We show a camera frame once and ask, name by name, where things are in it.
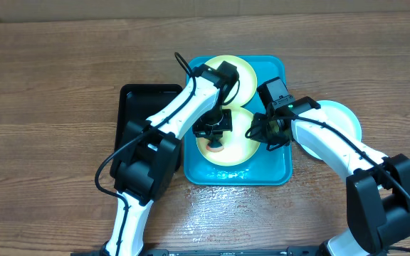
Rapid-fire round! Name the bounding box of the yellow plate top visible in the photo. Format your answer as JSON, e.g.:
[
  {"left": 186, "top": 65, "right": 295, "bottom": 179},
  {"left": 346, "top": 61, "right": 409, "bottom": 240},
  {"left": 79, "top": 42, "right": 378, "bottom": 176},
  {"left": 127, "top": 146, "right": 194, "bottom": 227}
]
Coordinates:
[{"left": 205, "top": 55, "right": 257, "bottom": 107}]

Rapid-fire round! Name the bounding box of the light blue plate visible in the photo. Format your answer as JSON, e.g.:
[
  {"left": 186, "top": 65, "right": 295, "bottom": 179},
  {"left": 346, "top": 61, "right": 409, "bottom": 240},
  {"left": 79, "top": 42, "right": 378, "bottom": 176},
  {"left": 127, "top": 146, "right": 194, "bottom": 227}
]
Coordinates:
[{"left": 299, "top": 100, "right": 363, "bottom": 161}]

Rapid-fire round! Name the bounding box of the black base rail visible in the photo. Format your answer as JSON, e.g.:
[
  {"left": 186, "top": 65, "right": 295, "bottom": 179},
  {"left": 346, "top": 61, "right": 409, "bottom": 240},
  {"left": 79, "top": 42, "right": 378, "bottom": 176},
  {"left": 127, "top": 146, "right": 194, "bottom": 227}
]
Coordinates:
[{"left": 70, "top": 245, "right": 323, "bottom": 256}]

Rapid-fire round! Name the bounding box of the green and red sponge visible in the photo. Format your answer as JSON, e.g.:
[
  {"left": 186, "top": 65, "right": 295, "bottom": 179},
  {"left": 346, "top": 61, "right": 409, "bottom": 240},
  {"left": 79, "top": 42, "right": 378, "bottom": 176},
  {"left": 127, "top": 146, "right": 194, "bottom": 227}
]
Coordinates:
[{"left": 206, "top": 140, "right": 224, "bottom": 152}]

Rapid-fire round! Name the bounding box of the black rectangular tray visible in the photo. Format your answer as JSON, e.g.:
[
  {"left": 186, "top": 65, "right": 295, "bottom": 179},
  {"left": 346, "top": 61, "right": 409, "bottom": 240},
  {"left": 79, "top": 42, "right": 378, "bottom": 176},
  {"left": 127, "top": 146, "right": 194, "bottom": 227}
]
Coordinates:
[{"left": 114, "top": 83, "right": 184, "bottom": 171}]

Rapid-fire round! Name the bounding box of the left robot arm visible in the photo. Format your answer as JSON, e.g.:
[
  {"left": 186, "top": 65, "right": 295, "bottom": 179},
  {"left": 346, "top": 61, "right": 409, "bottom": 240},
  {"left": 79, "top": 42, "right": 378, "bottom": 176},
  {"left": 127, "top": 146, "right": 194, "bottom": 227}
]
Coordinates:
[{"left": 100, "top": 61, "right": 239, "bottom": 255}]

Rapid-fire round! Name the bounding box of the teal plastic tray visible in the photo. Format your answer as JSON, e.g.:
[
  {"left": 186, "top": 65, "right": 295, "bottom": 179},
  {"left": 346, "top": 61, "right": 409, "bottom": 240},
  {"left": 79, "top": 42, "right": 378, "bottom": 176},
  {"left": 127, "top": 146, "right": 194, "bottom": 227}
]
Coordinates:
[{"left": 183, "top": 55, "right": 293, "bottom": 186}]

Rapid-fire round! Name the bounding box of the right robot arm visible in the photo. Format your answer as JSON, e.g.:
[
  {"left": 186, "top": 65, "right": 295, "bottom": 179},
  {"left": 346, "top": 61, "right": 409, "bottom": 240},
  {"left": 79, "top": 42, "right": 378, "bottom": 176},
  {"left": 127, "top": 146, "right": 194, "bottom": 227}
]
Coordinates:
[{"left": 245, "top": 77, "right": 410, "bottom": 255}]

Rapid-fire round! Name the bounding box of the yellow plate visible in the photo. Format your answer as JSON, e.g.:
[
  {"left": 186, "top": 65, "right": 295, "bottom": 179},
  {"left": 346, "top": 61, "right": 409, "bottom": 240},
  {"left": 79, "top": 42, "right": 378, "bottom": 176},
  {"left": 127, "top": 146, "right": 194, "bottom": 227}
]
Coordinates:
[
  {"left": 205, "top": 55, "right": 257, "bottom": 107},
  {"left": 196, "top": 107, "right": 260, "bottom": 166}
]

